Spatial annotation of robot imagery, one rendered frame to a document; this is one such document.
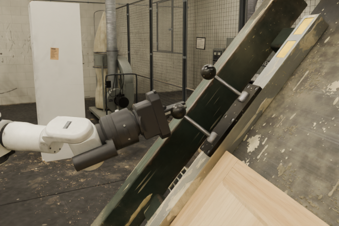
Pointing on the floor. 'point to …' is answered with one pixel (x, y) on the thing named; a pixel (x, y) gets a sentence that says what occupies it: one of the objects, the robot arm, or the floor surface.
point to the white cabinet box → (57, 64)
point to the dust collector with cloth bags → (111, 76)
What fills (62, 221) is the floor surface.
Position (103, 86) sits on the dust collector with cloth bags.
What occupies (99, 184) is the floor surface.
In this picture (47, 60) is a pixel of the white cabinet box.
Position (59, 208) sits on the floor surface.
